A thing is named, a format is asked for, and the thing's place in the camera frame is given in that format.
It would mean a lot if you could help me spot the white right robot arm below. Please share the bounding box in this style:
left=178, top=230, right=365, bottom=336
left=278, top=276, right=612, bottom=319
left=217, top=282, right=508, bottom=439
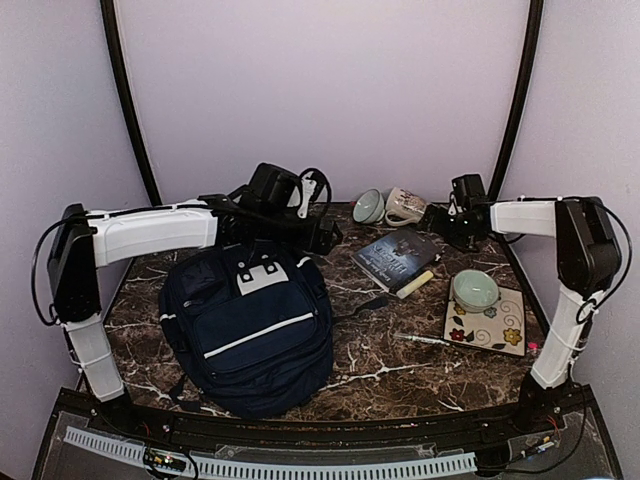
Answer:
left=419, top=196, right=633, bottom=391

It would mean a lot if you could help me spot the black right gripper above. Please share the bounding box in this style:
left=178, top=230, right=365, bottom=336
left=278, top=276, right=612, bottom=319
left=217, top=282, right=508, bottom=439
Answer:
left=419, top=204, right=478, bottom=253

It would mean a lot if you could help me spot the grey slotted cable duct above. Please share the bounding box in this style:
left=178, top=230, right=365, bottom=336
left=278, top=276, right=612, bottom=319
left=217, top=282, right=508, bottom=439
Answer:
left=63, top=427, right=477, bottom=479

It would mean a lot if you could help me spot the left black frame post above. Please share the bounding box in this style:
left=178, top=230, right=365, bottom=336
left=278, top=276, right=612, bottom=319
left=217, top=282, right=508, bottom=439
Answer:
left=99, top=0, right=162, bottom=206

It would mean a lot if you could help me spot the clear pen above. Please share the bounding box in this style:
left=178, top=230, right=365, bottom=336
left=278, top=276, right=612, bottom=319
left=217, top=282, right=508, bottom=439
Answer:
left=392, top=332, right=450, bottom=346

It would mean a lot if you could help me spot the navy blue student backpack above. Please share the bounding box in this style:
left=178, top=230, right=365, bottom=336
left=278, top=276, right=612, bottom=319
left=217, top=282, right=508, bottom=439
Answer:
left=159, top=241, right=338, bottom=419

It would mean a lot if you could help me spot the upright celadon bowl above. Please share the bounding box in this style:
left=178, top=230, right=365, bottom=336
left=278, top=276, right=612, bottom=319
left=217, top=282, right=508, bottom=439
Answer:
left=449, top=269, right=501, bottom=313

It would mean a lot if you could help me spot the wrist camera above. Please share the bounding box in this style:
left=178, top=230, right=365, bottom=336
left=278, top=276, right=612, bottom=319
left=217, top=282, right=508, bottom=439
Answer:
left=239, top=163, right=319, bottom=219
left=448, top=173, right=489, bottom=215

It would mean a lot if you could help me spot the small green circuit board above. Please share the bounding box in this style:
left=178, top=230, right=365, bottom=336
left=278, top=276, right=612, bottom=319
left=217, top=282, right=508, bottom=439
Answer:
left=142, top=448, right=186, bottom=475

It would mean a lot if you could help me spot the black frame post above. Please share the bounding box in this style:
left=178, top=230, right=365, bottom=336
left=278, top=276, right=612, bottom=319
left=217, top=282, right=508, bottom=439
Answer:
left=99, top=0, right=162, bottom=206
left=487, top=0, right=545, bottom=201

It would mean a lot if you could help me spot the dark blue paperback book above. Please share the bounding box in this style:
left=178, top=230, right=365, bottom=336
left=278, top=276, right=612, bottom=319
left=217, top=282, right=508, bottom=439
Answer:
left=351, top=228, right=441, bottom=294

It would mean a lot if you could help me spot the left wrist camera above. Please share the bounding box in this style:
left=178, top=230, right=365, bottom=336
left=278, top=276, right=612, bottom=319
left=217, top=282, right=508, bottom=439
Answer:
left=239, top=163, right=319, bottom=219

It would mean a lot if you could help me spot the black front rail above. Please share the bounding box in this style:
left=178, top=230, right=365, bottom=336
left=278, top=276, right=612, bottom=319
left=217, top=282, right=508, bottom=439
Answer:
left=92, top=401, right=565, bottom=450

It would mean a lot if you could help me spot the white floral mug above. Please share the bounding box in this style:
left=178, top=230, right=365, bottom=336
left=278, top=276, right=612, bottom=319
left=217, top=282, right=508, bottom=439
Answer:
left=384, top=187, right=429, bottom=227

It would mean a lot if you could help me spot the pale yellow highlighter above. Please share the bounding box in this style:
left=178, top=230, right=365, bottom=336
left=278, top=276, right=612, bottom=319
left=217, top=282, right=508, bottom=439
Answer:
left=396, top=270, right=434, bottom=299

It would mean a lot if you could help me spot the right black frame post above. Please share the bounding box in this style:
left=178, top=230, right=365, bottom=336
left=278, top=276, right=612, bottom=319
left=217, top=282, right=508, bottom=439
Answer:
left=487, top=0, right=545, bottom=201

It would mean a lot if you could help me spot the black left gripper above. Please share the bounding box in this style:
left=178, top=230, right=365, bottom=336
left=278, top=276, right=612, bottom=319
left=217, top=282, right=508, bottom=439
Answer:
left=257, top=208, right=342, bottom=255

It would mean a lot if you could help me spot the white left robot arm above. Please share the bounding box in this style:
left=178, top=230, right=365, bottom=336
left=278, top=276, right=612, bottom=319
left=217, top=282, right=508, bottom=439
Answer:
left=33, top=187, right=342, bottom=436

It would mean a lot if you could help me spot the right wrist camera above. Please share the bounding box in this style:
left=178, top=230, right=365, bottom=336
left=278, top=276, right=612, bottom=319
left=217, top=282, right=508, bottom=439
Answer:
left=448, top=173, right=489, bottom=215

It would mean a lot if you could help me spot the tipped celadon bowl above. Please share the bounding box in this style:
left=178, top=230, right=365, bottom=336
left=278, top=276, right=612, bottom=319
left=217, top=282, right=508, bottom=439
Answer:
left=352, top=189, right=385, bottom=225

